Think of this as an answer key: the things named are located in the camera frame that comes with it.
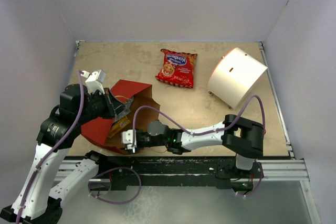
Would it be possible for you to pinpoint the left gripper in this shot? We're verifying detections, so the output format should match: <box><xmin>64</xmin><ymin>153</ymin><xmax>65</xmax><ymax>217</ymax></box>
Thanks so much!
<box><xmin>78</xmin><ymin>87</ymin><xmax>128</xmax><ymax>124</ymax></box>

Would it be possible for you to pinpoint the yellow snack bar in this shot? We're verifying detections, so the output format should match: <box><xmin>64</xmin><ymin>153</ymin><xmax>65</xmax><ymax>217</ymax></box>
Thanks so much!
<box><xmin>107</xmin><ymin>116</ymin><xmax>131</xmax><ymax>138</ymax></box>

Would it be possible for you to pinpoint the red paper bag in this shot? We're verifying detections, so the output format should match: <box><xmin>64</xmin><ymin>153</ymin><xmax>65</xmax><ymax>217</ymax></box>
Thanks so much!
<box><xmin>80</xmin><ymin>79</ymin><xmax>161</xmax><ymax>156</ymax></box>

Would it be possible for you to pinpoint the red cookie snack packet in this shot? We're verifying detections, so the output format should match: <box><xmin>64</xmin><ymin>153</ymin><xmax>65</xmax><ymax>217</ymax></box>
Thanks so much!
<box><xmin>155</xmin><ymin>49</ymin><xmax>198</xmax><ymax>89</ymax></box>

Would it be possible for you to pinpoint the white cylindrical appliance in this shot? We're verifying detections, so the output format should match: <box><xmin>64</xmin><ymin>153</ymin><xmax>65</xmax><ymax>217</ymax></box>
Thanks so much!
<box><xmin>207</xmin><ymin>47</ymin><xmax>268</xmax><ymax>108</ymax></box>

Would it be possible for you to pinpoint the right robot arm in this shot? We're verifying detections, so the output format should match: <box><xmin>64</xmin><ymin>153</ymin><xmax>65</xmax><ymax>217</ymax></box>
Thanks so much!
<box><xmin>130</xmin><ymin>114</ymin><xmax>265</xmax><ymax>177</ymax></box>

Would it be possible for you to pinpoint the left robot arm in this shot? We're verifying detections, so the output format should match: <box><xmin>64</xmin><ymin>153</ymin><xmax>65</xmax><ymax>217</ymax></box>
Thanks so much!
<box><xmin>1</xmin><ymin>84</ymin><xmax>133</xmax><ymax>223</ymax></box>

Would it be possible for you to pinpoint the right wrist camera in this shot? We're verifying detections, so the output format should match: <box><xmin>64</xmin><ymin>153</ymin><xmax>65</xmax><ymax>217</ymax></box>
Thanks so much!
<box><xmin>121</xmin><ymin>130</ymin><xmax>136</xmax><ymax>154</ymax></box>

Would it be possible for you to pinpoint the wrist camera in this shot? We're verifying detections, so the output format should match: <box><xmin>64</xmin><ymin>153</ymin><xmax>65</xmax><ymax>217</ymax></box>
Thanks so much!
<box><xmin>82</xmin><ymin>69</ymin><xmax>106</xmax><ymax>94</ymax></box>
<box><xmin>121</xmin><ymin>130</ymin><xmax>136</xmax><ymax>154</ymax></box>

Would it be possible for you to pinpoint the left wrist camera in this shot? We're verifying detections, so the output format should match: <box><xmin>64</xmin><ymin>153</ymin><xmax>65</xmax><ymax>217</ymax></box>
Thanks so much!
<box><xmin>82</xmin><ymin>69</ymin><xmax>106</xmax><ymax>94</ymax></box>

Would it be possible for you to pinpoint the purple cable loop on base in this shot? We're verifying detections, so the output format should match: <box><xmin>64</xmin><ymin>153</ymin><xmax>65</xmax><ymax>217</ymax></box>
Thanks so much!
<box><xmin>88</xmin><ymin>167</ymin><xmax>142</xmax><ymax>205</ymax></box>

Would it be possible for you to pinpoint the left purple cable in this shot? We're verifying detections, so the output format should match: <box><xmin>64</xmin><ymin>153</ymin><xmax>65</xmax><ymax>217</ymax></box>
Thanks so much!
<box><xmin>14</xmin><ymin>69</ymin><xmax>89</xmax><ymax>224</ymax></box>

